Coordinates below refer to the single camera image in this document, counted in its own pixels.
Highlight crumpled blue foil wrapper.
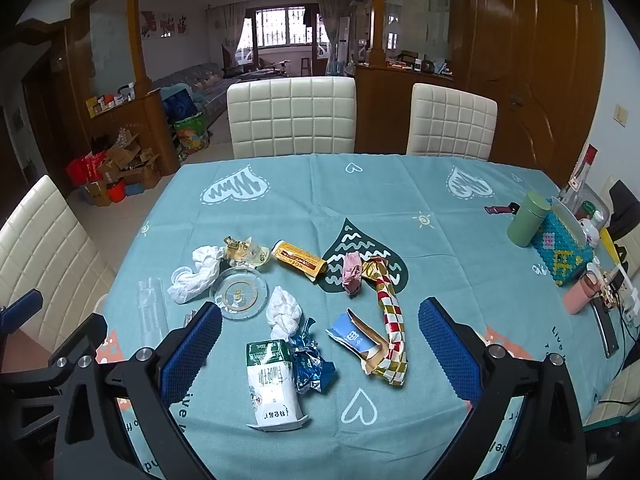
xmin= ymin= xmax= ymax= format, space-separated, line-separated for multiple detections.
xmin=290 ymin=317 xmax=337 ymax=393

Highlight large crumpled white tissue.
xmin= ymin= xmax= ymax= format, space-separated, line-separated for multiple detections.
xmin=167 ymin=245 xmax=227 ymax=306

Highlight clear yellow wrapper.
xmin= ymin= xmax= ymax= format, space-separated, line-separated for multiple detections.
xmin=222 ymin=235 xmax=273 ymax=268

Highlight torn blue cardboard box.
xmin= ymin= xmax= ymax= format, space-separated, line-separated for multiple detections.
xmin=326 ymin=310 xmax=390 ymax=376

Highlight pink paper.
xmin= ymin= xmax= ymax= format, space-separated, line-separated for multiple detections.
xmin=342 ymin=251 xmax=367 ymax=297

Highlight brown wooden door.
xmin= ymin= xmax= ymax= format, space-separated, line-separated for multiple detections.
xmin=450 ymin=0 xmax=607 ymax=188

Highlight small crumpled white tissue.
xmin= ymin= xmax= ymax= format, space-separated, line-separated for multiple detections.
xmin=266 ymin=286 xmax=304 ymax=341

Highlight pile of cardboard boxes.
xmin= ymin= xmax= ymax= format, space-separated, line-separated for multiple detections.
xmin=67 ymin=130 xmax=162 ymax=207

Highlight clear plastic box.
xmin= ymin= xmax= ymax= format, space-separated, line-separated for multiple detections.
xmin=547 ymin=182 xmax=613 ymax=246

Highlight clear plastic lid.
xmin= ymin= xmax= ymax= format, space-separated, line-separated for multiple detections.
xmin=210 ymin=266 xmax=270 ymax=321

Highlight pink small box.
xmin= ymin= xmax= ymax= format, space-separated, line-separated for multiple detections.
xmin=562 ymin=262 xmax=603 ymax=316

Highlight white green milk carton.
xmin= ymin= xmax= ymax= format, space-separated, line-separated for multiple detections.
xmin=245 ymin=339 xmax=311 ymax=430

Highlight yellow snack wrapper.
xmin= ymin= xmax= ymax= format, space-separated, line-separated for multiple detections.
xmin=271 ymin=241 xmax=328 ymax=283

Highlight white padded ribbed chair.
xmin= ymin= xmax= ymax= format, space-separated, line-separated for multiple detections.
xmin=0 ymin=175 xmax=118 ymax=343

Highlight white standing air conditioner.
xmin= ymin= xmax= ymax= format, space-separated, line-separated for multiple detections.
xmin=336 ymin=16 xmax=354 ymax=63

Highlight small bottle with green cap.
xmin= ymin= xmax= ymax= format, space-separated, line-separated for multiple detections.
xmin=575 ymin=201 xmax=601 ymax=226

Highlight teal printed tablecloth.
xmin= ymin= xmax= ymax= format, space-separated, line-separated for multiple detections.
xmin=97 ymin=152 xmax=640 ymax=480

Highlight grey patterned sofa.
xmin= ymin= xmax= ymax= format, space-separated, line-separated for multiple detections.
xmin=150 ymin=62 xmax=241 ymax=128

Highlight colourful woven bag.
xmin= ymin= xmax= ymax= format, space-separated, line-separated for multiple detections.
xmin=172 ymin=111 xmax=211 ymax=156

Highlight wooden partition shelf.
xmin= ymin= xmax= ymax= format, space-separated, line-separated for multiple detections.
xmin=70 ymin=0 xmax=182 ymax=177

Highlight white power strip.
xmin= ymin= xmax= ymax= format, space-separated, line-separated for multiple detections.
xmin=602 ymin=265 xmax=640 ymax=322

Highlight white quilted chair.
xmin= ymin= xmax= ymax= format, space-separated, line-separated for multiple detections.
xmin=406 ymin=83 xmax=499 ymax=162
xmin=226 ymin=77 xmax=357 ymax=160

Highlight blue bag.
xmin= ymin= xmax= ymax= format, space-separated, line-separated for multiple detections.
xmin=161 ymin=85 xmax=197 ymax=122

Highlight wooden partition with glass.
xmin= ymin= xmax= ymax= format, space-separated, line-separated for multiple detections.
xmin=355 ymin=0 xmax=457 ymax=153

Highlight pink wall pictures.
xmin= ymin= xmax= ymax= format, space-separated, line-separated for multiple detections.
xmin=141 ymin=11 xmax=189 ymax=39

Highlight red gold checked wrapping paper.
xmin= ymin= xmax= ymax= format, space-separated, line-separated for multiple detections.
xmin=361 ymin=256 xmax=410 ymax=387

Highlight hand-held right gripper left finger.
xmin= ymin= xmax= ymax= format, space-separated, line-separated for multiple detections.
xmin=52 ymin=301 xmax=223 ymax=480

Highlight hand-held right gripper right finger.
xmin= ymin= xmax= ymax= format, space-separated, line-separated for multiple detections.
xmin=417 ymin=297 xmax=586 ymax=480

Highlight green round canister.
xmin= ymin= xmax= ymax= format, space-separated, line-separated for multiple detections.
xmin=507 ymin=192 xmax=551 ymax=248

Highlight beaded teal tissue box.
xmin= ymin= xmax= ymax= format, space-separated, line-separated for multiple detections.
xmin=530 ymin=210 xmax=597 ymax=287

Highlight barred window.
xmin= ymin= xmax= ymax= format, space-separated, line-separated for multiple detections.
xmin=254 ymin=6 xmax=307 ymax=48

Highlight clear glass liquor bottle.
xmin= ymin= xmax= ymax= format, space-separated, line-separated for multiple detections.
xmin=557 ymin=145 xmax=599 ymax=206

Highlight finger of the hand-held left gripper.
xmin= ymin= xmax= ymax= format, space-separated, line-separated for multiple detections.
xmin=0 ymin=312 xmax=108 ymax=461
xmin=0 ymin=289 xmax=45 ymax=341

